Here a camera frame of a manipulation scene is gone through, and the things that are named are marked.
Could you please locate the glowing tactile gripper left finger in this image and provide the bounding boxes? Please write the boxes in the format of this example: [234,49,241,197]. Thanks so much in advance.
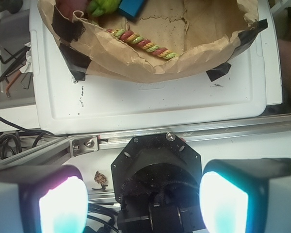
[0,165,88,233]

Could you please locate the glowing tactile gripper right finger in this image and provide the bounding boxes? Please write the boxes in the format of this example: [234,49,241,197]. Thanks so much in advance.
[199,158,291,233]

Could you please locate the blue wooden block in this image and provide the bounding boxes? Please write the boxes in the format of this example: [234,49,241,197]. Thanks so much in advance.
[118,0,145,18]

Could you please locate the black hex keys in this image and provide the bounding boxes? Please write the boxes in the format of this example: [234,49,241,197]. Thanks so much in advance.
[0,46,31,93]

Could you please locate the brown paper bag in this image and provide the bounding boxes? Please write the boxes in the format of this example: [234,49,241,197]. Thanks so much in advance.
[37,0,268,83]

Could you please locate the pink plush bunny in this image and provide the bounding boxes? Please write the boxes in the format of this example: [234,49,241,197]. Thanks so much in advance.
[56,0,89,21]

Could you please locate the green plush toy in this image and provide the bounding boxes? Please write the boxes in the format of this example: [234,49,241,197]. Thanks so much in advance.
[86,0,121,17]

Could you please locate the aluminium extrusion rail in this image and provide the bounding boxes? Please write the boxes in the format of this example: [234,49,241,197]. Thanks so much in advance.
[0,114,291,174]

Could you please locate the black cable bundle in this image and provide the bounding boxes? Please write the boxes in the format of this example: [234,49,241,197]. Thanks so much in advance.
[0,110,61,166]

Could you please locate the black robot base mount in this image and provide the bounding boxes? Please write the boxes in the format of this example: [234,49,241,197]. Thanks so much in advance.
[111,132,205,233]

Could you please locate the orange handled hex key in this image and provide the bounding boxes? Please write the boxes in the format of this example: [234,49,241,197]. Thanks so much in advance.
[5,71,22,98]

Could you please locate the multicolour twisted rope toy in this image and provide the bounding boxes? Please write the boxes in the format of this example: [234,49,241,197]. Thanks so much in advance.
[107,29,178,60]

